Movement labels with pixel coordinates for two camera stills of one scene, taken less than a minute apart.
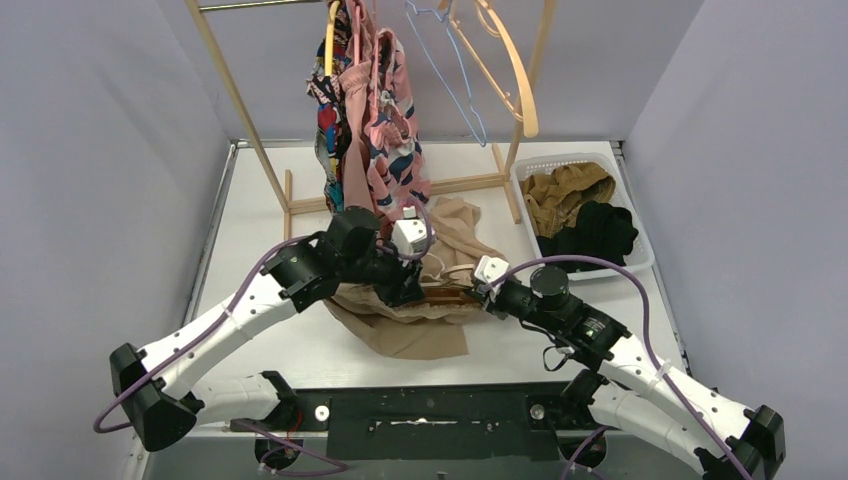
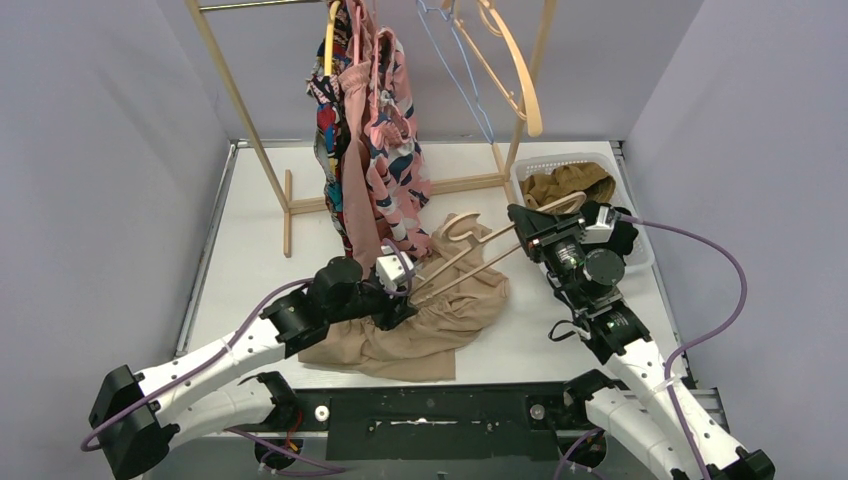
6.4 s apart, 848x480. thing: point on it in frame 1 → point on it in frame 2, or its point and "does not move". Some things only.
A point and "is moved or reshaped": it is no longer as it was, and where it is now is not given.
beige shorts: (436, 328) is moved or reshaped
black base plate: (426, 419) does not move
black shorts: (600, 231) does not move
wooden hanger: (527, 113) does not move
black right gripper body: (491, 302) → (558, 242)
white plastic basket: (639, 255) does not move
